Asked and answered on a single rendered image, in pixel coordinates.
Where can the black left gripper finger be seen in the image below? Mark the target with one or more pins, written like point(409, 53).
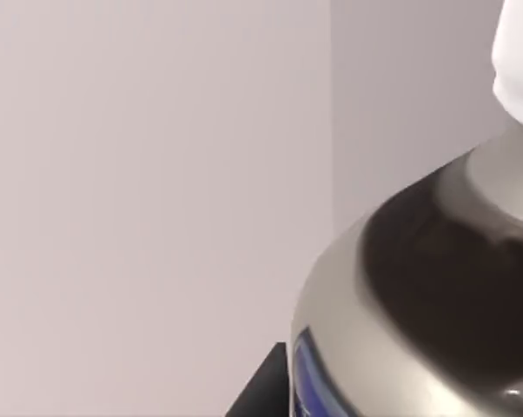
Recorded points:
point(268, 386)

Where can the clear bottle with white cap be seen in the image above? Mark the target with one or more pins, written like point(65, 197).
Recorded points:
point(418, 282)

